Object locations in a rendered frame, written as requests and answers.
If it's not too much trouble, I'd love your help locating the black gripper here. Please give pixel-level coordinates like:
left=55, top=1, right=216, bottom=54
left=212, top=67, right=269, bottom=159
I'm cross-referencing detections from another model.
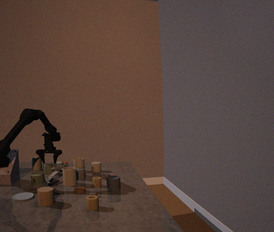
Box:
left=36, top=142, right=62, bottom=164

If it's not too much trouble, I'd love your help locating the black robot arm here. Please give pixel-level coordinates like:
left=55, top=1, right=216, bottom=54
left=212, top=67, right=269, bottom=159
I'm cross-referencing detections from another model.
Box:
left=0, top=108, right=61, bottom=168

